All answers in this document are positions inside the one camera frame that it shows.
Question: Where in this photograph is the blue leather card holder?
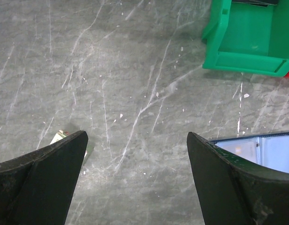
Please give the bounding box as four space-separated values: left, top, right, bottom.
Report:
211 132 289 173

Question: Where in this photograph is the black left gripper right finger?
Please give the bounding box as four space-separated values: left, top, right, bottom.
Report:
187 132 289 225

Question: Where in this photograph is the pale printed card in holder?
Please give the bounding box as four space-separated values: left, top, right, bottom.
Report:
216 141 259 164

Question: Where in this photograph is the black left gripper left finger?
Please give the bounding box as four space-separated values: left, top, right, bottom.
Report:
0 131 88 225

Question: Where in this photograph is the white small cardboard box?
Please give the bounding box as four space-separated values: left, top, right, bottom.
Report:
49 130 95 165

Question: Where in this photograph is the green plastic bin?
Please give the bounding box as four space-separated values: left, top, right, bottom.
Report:
202 0 289 77

